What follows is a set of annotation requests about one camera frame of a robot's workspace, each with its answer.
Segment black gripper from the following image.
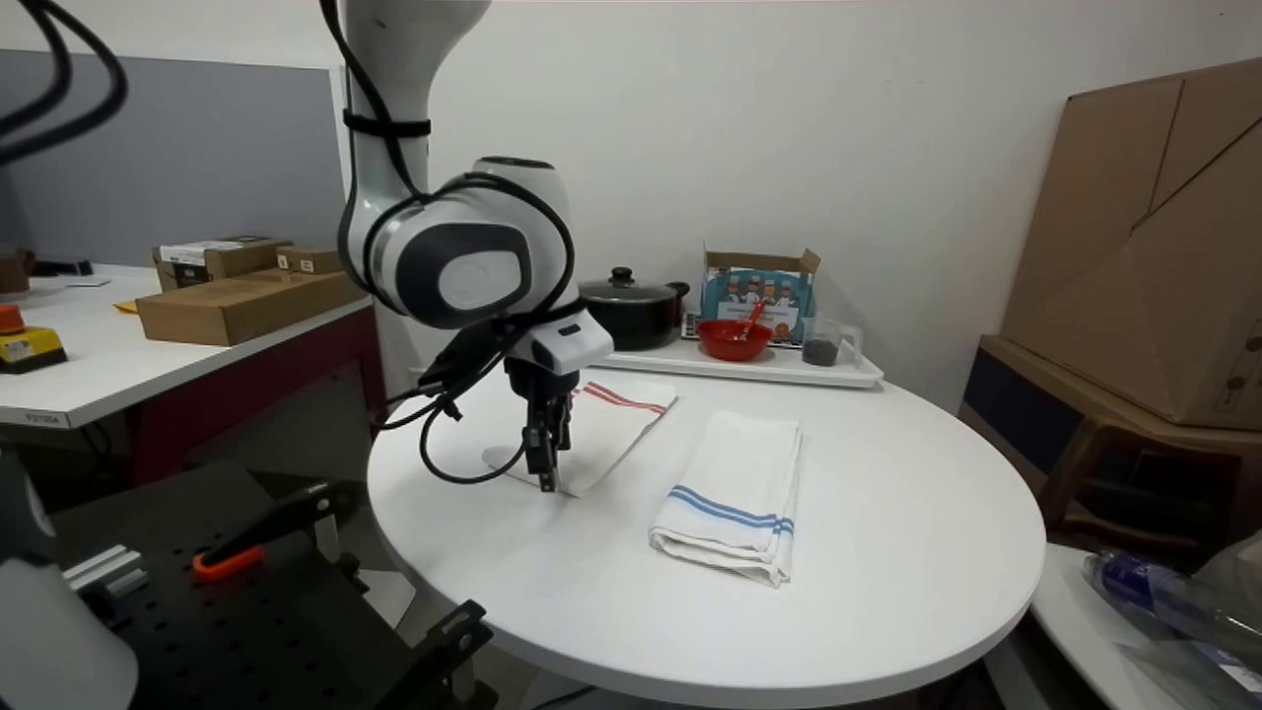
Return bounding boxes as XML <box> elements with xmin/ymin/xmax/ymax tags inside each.
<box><xmin>506</xmin><ymin>354</ymin><xmax>582</xmax><ymax>497</ymax></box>

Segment red-striped white tea towel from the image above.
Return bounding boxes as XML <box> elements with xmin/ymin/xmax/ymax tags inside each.
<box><xmin>506</xmin><ymin>372</ymin><xmax>681</xmax><ymax>502</ymax></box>

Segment blue-striped white tea towel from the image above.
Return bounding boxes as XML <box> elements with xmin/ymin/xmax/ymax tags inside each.
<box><xmin>648</xmin><ymin>406</ymin><xmax>807</xmax><ymax>586</ymax></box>

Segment black pot with lid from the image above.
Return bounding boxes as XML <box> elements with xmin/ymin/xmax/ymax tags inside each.
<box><xmin>576</xmin><ymin>264</ymin><xmax>693</xmax><ymax>354</ymax></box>

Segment red bowl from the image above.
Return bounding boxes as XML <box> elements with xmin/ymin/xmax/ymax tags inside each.
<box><xmin>693</xmin><ymin>315</ymin><xmax>777</xmax><ymax>365</ymax></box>

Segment white rectangular tray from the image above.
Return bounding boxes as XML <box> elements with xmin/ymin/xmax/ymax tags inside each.
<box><xmin>582</xmin><ymin>330</ymin><xmax>886</xmax><ymax>394</ymax></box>

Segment blue printed cardboard box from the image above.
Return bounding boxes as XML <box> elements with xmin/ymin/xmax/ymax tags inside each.
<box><xmin>693</xmin><ymin>244</ymin><xmax>823</xmax><ymax>346</ymax></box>

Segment flat brown cardboard box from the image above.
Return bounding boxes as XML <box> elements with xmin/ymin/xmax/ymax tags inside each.
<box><xmin>133</xmin><ymin>264</ymin><xmax>372</xmax><ymax>352</ymax></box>

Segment black perforated workbench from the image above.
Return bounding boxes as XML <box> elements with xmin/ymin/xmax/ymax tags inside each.
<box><xmin>51</xmin><ymin>457</ymin><xmax>497</xmax><ymax>710</ymax></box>

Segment small open cardboard box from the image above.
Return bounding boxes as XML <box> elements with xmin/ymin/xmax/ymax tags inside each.
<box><xmin>150</xmin><ymin>233</ymin><xmax>345</xmax><ymax>297</ymax></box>

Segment white desk with red panel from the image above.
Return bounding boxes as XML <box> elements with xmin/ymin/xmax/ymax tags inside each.
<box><xmin>0</xmin><ymin>260</ymin><xmax>389</xmax><ymax>492</ymax></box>

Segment aluminium profile piece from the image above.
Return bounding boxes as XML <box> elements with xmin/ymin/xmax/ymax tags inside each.
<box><xmin>59</xmin><ymin>540</ymin><xmax>150</xmax><ymax>599</ymax></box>

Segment grey partition panel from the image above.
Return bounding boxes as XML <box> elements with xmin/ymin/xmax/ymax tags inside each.
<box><xmin>0</xmin><ymin>49</ymin><xmax>365</xmax><ymax>276</ymax></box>

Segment yellow emergency stop box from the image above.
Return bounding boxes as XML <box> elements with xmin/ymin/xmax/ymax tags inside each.
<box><xmin>0</xmin><ymin>302</ymin><xmax>71</xmax><ymax>380</ymax></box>

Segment large brown cardboard sheets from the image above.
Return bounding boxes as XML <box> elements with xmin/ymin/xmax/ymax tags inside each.
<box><xmin>996</xmin><ymin>56</ymin><xmax>1262</xmax><ymax>432</ymax></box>

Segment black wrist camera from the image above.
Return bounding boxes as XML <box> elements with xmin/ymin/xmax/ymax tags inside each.
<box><xmin>415</xmin><ymin>323</ymin><xmax>512</xmax><ymax>404</ymax></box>

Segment black clamp with orange handle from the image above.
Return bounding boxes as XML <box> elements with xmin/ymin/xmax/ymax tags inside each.
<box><xmin>188</xmin><ymin>476</ymin><xmax>365</xmax><ymax>586</ymax></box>

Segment black hanging hose bundle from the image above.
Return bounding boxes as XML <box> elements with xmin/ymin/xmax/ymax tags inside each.
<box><xmin>0</xmin><ymin>0</ymin><xmax>129</xmax><ymax>171</ymax></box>

